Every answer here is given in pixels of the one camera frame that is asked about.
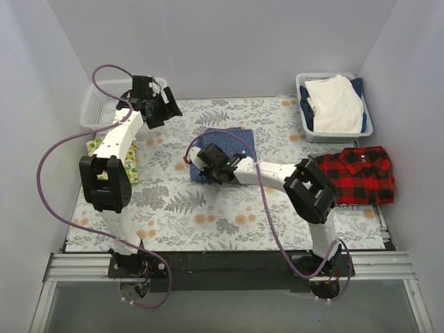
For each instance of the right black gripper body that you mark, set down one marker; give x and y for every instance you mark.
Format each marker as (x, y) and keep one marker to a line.
(209, 170)

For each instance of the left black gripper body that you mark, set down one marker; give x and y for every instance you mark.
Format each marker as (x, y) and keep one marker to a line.
(161, 112)

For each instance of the blue checkered long sleeve shirt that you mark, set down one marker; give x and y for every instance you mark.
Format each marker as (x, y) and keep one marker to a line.
(230, 141)

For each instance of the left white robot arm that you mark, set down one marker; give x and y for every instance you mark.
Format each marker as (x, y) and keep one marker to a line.
(106, 184)

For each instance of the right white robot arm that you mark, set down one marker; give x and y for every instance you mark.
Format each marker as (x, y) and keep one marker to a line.
(311, 193)

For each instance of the left white plastic basket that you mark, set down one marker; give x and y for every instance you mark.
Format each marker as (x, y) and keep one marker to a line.
(103, 102)

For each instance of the white plastic basket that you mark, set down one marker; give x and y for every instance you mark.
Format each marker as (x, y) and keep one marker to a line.
(103, 102)
(332, 107)

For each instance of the lemon print folded cloth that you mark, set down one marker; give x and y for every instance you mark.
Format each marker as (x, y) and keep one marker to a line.
(130, 163)

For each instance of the floral patterned table mat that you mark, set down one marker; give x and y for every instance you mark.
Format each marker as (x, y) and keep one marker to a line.
(169, 211)

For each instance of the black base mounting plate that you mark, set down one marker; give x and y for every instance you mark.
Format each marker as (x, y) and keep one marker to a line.
(225, 271)

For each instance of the right white plastic basket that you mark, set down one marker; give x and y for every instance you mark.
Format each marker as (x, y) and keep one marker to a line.
(332, 107)

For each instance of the white folded shirt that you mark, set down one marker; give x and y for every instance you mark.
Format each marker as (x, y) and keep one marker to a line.
(336, 104)

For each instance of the red black plaid shirt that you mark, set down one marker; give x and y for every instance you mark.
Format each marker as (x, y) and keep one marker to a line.
(362, 176)

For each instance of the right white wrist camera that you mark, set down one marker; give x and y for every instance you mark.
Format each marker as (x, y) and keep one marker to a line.
(192, 158)

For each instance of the aluminium frame rail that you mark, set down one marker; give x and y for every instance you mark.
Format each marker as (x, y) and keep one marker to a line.
(81, 267)

